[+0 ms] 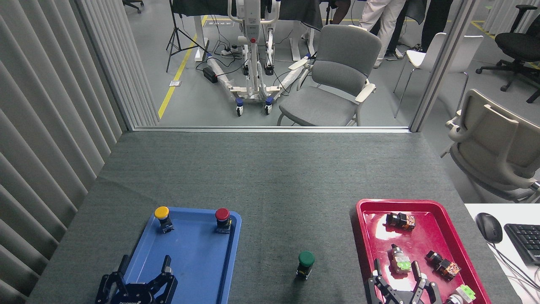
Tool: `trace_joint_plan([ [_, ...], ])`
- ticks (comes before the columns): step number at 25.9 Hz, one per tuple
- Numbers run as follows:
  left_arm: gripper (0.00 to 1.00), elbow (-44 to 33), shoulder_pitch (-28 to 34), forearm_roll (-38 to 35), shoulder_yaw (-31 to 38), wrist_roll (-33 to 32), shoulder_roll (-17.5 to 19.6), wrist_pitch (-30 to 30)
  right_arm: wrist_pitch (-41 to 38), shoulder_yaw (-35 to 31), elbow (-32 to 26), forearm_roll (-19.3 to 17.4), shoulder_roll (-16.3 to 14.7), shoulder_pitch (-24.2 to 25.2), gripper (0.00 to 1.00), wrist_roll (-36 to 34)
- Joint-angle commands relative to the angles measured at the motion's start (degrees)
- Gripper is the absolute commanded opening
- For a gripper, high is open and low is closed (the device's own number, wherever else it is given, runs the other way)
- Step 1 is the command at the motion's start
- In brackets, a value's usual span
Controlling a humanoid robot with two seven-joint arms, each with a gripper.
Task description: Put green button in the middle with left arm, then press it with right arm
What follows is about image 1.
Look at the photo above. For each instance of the white power strip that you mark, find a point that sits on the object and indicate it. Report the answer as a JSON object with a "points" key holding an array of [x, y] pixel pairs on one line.
{"points": [[230, 51]]}

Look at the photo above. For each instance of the black draped desk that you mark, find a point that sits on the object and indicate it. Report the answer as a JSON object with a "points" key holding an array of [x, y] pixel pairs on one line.
{"points": [[295, 10]]}

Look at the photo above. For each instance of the black keyboard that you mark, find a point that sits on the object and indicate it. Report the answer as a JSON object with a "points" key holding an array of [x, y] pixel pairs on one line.
{"points": [[525, 240]]}

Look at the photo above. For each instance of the black tripod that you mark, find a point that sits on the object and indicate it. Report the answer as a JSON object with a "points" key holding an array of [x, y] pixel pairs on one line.
{"points": [[176, 38]]}

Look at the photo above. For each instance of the green push button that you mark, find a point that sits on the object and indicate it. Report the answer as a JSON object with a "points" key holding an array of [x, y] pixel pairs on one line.
{"points": [[306, 258]]}

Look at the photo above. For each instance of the black computer mouse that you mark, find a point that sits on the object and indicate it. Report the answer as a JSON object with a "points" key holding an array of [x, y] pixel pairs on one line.
{"points": [[489, 228]]}

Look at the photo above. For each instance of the blue plastic tray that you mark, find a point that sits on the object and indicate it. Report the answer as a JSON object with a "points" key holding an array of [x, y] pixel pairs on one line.
{"points": [[198, 253]]}

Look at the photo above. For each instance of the person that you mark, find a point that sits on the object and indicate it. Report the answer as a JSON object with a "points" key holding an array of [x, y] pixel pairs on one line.
{"points": [[382, 17], [436, 19]]}

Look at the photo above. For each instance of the grey armchair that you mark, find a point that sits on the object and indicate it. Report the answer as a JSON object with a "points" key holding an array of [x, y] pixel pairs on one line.
{"points": [[337, 71]]}

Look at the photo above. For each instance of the red plastic tray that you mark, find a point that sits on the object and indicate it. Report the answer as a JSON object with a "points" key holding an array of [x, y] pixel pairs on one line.
{"points": [[426, 240]]}

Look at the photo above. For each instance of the black office chair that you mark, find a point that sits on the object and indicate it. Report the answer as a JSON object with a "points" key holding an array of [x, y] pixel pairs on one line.
{"points": [[517, 44]]}

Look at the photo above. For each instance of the red push button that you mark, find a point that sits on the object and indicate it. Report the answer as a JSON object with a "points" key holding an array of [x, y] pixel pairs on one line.
{"points": [[222, 214]]}

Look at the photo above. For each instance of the white side table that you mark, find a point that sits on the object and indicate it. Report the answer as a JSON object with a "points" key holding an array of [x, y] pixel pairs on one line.
{"points": [[514, 278]]}

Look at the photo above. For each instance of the white green switch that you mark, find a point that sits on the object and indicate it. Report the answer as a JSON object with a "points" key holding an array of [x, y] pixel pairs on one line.
{"points": [[464, 292]]}

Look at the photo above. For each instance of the yellow push button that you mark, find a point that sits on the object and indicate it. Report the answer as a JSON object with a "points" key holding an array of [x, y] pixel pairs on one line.
{"points": [[162, 213]]}

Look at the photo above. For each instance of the black orange switch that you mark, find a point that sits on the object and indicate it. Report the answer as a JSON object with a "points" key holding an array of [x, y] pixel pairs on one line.
{"points": [[400, 220], [443, 265]]}

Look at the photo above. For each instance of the black power adapter box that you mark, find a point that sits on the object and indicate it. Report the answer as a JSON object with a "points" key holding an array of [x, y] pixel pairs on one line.
{"points": [[209, 74]]}

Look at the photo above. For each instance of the silver post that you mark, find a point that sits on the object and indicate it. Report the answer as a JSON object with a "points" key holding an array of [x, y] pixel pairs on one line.
{"points": [[443, 63]]}

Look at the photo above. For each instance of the silver green switch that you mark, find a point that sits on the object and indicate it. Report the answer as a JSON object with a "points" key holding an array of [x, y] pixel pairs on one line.
{"points": [[399, 259]]}

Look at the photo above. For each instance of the beige office chair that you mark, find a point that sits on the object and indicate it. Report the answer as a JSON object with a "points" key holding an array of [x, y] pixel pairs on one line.
{"points": [[498, 143]]}

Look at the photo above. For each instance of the white stand on wheels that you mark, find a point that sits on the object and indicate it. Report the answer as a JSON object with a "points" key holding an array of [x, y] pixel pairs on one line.
{"points": [[253, 63]]}

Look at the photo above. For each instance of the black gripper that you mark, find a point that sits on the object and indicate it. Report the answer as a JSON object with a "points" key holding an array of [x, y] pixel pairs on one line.
{"points": [[133, 295], [403, 299]]}

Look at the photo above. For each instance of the white plastic chair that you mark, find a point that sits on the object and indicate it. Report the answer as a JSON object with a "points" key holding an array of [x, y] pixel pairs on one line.
{"points": [[432, 52]]}

